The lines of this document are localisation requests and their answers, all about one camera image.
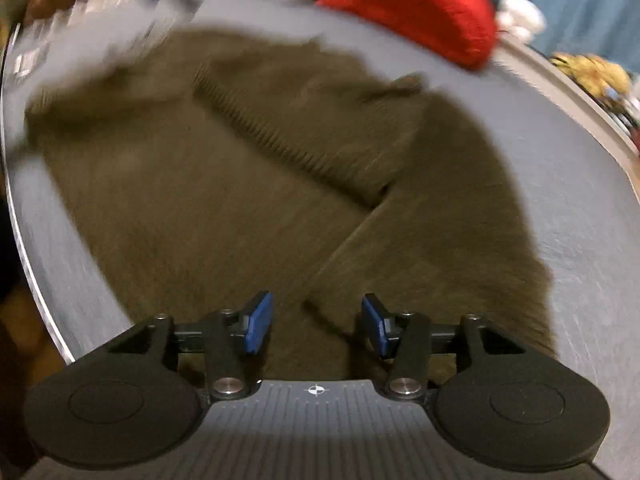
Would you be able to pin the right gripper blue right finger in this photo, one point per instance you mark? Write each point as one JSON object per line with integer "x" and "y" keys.
{"x": 404, "y": 339}

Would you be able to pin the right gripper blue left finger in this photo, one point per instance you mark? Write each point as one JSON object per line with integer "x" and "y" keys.
{"x": 234, "y": 344}

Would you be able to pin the olive corduroy pants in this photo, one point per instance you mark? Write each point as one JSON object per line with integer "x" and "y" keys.
{"x": 213, "y": 165}

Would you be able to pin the yellow plush toy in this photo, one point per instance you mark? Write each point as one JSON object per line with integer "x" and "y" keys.
{"x": 596, "y": 75}

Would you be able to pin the red folded blanket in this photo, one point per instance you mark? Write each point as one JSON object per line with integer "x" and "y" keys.
{"x": 462, "y": 31}

